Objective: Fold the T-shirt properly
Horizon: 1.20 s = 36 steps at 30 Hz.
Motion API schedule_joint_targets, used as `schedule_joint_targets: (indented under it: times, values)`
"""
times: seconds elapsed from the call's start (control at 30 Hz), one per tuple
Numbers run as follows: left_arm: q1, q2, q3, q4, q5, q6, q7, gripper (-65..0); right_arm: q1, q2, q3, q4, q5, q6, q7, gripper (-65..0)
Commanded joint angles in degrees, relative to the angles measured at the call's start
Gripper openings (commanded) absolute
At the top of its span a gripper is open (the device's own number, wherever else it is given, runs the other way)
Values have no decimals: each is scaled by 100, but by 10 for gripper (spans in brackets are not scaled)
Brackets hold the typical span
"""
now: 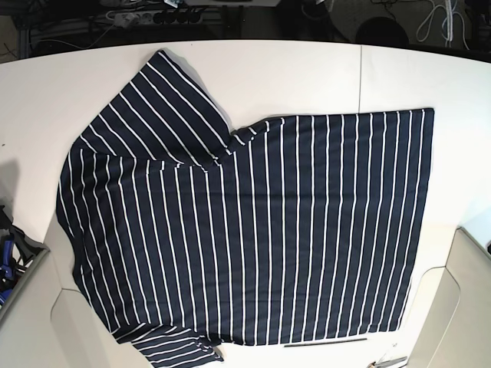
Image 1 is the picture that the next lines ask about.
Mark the navy white striped T-shirt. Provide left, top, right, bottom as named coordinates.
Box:
left=56, top=51, right=434, bottom=367

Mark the white coiled cable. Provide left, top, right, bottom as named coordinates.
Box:
left=416, top=0, right=471, bottom=50

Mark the white power strip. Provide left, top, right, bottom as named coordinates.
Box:
left=106, top=8, right=204, bottom=28

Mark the black round stool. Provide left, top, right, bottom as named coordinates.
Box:
left=355, top=17, right=409, bottom=48

